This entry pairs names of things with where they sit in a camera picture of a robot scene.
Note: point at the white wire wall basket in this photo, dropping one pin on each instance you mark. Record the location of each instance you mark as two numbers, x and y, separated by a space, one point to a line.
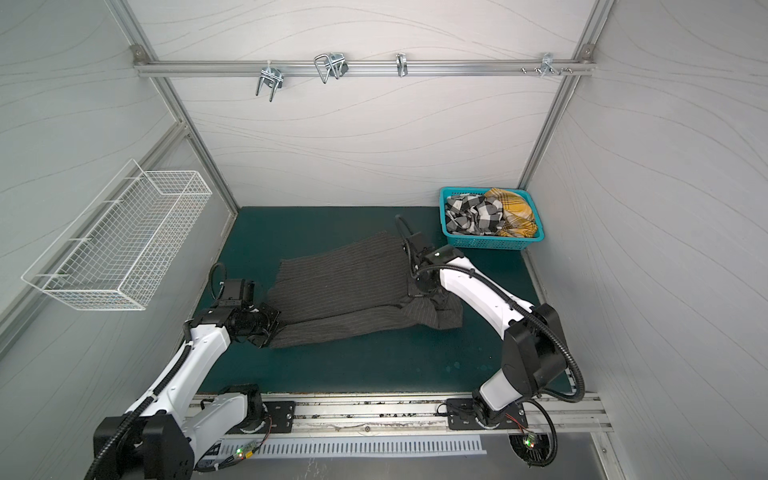
115 253

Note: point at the metal clamp hook left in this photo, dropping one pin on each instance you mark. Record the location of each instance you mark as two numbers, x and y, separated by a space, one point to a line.
270 80

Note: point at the small metal ring clamp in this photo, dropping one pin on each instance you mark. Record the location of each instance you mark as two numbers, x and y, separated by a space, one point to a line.
401 65

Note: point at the metal clamp hook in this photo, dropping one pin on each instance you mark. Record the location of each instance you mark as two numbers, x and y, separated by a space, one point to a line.
331 65
270 80

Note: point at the dark grey pinstriped shirt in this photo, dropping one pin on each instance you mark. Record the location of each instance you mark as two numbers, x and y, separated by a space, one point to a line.
355 290

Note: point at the black white checkered shirt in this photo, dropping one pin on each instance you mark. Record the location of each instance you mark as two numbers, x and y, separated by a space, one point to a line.
473 214

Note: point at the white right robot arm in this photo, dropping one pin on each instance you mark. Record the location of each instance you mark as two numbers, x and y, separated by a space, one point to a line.
532 346

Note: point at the metal clamp hook middle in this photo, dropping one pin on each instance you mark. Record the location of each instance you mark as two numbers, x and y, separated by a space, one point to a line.
331 65

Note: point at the teal plastic laundry basket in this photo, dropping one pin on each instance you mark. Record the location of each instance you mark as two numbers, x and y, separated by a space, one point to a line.
494 242

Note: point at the aluminium horizontal rail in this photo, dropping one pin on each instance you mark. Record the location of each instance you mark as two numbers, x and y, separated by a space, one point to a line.
357 68

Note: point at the metal bracket right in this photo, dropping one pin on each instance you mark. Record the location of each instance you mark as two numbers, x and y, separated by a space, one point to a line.
546 68

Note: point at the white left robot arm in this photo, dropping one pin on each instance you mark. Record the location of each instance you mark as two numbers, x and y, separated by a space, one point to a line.
155 438

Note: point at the yellow plaid shirt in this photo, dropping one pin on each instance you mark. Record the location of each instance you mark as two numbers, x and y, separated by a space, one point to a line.
518 218

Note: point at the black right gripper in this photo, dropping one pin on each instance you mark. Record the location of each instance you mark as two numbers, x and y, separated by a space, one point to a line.
417 287

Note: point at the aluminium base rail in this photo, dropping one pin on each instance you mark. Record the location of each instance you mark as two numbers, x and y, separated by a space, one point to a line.
392 414

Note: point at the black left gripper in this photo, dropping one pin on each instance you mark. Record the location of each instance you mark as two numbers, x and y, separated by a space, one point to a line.
273 312

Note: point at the white vent grille strip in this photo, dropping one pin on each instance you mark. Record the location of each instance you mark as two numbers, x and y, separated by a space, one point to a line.
371 447

